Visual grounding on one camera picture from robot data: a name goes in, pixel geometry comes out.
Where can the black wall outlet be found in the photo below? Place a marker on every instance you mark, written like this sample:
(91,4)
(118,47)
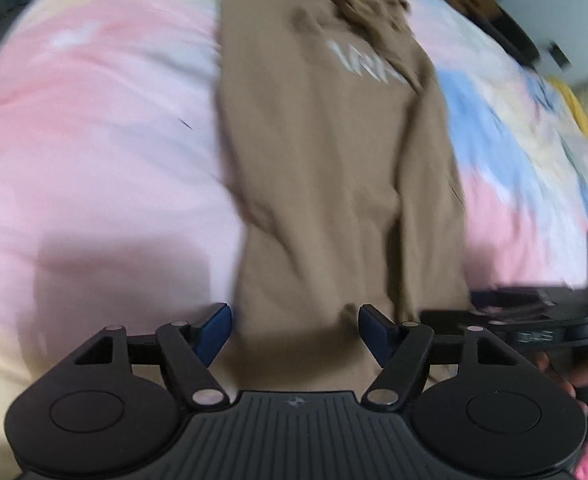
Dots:
(558,55)

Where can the yellow cloth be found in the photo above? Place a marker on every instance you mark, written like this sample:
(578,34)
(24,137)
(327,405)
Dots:
(586,115)

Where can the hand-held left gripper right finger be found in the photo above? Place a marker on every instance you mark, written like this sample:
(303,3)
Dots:
(373,332)

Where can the pastel tie-dye bed blanket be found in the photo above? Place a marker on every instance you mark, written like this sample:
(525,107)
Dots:
(99,135)

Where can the tan sweatshirt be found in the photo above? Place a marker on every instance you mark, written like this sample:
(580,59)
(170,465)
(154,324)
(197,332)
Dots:
(324,160)

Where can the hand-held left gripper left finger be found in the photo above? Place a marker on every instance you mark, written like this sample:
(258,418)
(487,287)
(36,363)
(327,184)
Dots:
(214,332)

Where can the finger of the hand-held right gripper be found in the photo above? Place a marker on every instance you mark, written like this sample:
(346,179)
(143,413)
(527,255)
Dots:
(506,296)
(443,319)

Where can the pink cloth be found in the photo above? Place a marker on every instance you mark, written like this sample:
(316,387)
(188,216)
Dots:
(586,460)

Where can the black sofa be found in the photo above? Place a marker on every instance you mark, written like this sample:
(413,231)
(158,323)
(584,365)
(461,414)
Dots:
(503,25)

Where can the person's right hand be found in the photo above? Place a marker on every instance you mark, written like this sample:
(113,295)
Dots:
(563,380)

